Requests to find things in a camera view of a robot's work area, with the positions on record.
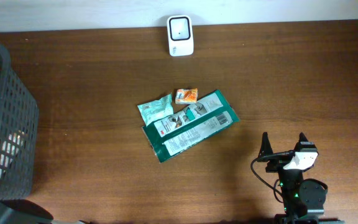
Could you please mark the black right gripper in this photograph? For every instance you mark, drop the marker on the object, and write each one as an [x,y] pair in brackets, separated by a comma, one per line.
[266,153]

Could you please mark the orange snack packet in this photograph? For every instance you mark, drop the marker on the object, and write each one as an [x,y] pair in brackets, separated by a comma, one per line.
[186,96]

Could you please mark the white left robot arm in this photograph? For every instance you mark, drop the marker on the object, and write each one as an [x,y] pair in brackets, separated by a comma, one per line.
[27,212]

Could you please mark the white barcode scanner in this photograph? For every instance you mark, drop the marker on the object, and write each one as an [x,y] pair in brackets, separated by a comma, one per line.
[180,36]

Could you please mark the green 3M package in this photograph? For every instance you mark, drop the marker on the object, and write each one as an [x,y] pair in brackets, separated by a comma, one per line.
[173,134]

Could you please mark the light green tissue pack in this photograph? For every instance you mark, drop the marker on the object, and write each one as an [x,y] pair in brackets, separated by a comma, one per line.
[157,109]

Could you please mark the grey plastic mesh basket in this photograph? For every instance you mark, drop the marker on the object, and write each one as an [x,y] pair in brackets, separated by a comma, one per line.
[19,116]

